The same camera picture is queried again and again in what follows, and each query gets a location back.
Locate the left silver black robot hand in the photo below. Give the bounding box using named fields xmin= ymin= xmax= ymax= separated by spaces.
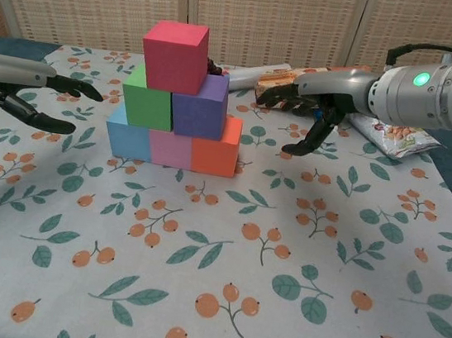
xmin=0 ymin=52 xmax=108 ymax=140

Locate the dark red grape bunch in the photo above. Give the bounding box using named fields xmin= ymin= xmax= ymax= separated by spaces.
xmin=205 ymin=57 xmax=227 ymax=78

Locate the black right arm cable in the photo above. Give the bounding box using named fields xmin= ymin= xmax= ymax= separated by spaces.
xmin=383 ymin=38 xmax=452 ymax=77

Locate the pink foam cube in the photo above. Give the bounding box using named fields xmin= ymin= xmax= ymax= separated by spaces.
xmin=145 ymin=128 xmax=196 ymax=171

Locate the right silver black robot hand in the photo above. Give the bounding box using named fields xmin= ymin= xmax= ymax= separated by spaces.
xmin=249 ymin=55 xmax=380 ymax=166

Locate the floral print tablecloth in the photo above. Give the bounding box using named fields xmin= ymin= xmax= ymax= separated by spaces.
xmin=0 ymin=33 xmax=452 ymax=338

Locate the orange biscuit box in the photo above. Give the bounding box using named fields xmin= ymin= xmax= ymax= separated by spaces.
xmin=252 ymin=52 xmax=372 ymax=121

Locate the purple foam cube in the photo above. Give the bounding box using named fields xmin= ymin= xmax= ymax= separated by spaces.
xmin=166 ymin=68 xmax=232 ymax=143

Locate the silver nut snack bag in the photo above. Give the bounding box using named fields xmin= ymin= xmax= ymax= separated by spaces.
xmin=341 ymin=112 xmax=450 ymax=167

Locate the red foam cube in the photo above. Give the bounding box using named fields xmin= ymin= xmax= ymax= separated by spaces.
xmin=136 ymin=17 xmax=215 ymax=96

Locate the clear plastic wrap roll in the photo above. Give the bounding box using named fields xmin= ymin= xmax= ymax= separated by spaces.
xmin=219 ymin=55 xmax=293 ymax=100

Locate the orange foam cube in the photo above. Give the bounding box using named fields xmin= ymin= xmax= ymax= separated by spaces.
xmin=188 ymin=111 xmax=245 ymax=179

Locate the light blue foam cube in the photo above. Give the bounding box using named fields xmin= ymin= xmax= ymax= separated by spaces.
xmin=101 ymin=101 xmax=159 ymax=163

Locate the green foam cube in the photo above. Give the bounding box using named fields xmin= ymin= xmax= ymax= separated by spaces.
xmin=117 ymin=61 xmax=181 ymax=133

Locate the bamboo folding screen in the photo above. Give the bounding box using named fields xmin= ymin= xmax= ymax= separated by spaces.
xmin=0 ymin=0 xmax=452 ymax=98

